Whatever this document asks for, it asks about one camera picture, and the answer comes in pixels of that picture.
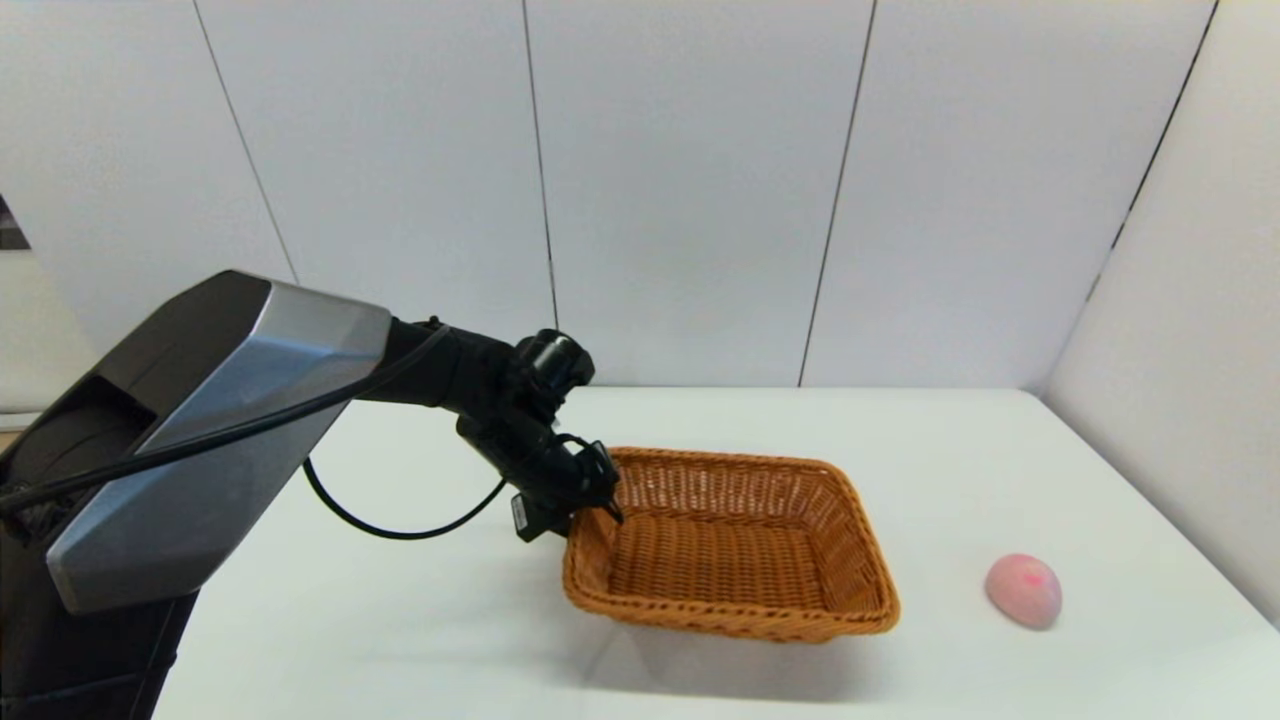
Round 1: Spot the pink peach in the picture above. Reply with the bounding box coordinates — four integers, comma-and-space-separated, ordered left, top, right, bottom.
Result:
985, 553, 1063, 631

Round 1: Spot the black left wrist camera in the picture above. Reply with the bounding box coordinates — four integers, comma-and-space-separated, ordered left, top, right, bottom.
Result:
511, 492, 573, 543

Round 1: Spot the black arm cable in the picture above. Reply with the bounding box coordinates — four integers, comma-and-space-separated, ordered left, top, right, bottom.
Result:
0, 325, 593, 542

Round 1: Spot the orange wicker basket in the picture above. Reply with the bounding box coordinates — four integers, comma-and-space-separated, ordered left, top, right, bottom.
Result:
562, 446, 901, 644

